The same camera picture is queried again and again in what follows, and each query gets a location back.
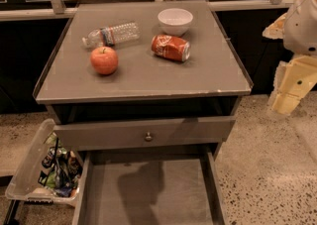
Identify red apple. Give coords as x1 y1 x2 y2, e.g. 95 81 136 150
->
90 47 119 75

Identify round metal drawer knob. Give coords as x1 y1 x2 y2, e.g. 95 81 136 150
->
145 132 153 142

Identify white ceramic bowl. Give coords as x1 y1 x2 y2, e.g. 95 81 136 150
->
158 8 193 37

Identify snack bags in bin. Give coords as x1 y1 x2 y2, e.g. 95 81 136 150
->
38 132 82 197

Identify clear plastic water bottle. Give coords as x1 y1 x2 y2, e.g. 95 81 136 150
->
82 21 140 49

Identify grey drawer cabinet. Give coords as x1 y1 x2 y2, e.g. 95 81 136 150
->
32 0 255 158

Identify red coke can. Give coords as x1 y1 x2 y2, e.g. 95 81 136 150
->
152 35 190 62

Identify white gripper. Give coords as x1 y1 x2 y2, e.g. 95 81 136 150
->
263 0 317 115

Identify clear plastic bin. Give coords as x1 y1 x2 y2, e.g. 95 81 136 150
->
5 119 79 206

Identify grey top drawer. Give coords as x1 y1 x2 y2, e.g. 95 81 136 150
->
53 116 235 151

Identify open grey middle drawer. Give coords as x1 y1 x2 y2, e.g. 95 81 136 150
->
71 145 229 225

